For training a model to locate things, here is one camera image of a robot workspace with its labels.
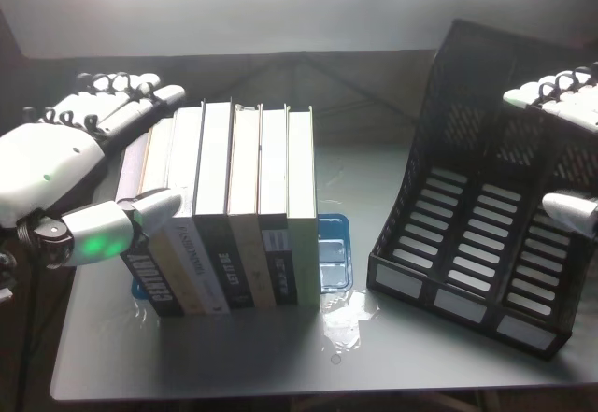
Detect black Let It Be book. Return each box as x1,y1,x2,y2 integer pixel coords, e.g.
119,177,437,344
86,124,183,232
193,98,256,311

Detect black book white labels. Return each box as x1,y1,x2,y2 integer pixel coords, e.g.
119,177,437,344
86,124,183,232
255,102,299,306

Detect black mesh file organizer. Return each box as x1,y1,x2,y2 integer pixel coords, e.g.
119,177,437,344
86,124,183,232
366,18,598,362

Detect black Century book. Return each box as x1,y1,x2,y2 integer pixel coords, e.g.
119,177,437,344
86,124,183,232
114,132,184,319

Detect white Fashionista book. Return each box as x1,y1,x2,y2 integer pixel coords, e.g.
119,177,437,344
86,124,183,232
164,106,231,315

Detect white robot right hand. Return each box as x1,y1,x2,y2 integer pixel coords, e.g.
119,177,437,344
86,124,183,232
502,61,598,234

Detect beige book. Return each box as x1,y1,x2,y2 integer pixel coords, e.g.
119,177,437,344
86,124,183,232
226,102,278,309

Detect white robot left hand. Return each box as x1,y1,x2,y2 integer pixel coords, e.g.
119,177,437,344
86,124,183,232
0,71,186,268

